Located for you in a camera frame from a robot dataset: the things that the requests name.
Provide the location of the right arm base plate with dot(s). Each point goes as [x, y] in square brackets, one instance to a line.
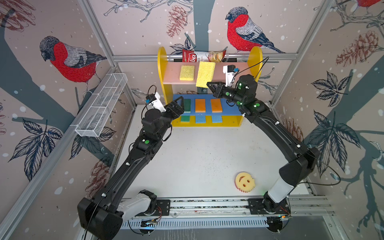
[263, 207]

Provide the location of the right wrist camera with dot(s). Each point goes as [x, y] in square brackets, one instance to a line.
[230, 71]

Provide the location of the blue sponge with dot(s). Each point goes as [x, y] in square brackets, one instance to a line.
[217, 119]
[200, 119]

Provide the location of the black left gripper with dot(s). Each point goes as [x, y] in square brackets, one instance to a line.
[178, 110]

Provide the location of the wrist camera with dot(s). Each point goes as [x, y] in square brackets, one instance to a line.
[230, 71]
[154, 101]

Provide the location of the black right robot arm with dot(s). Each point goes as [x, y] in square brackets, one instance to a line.
[301, 159]

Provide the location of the pale yellow sponge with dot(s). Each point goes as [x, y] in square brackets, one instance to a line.
[200, 105]

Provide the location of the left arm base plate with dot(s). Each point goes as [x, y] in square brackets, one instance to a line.
[156, 209]

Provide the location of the light green sponge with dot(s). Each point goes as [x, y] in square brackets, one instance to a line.
[185, 119]

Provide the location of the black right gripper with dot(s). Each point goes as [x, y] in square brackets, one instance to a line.
[220, 90]

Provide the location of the dark green sponge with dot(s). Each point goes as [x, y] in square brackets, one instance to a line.
[187, 105]

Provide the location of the yellow shelf with coloured boards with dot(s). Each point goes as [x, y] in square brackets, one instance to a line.
[169, 73]

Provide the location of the red cassava chips bag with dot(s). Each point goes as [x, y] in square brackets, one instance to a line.
[199, 56]

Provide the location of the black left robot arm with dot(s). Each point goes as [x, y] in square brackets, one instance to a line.
[102, 215]

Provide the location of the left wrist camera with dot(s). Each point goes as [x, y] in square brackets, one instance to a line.
[154, 101]

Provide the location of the orange sponge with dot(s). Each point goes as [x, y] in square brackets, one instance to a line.
[216, 106]

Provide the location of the black plastic basket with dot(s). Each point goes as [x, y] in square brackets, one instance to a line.
[224, 60]

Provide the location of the white wire mesh basket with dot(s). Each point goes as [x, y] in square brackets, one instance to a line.
[98, 113]

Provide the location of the yellow smiley face sponge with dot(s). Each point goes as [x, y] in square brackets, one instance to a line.
[245, 182]

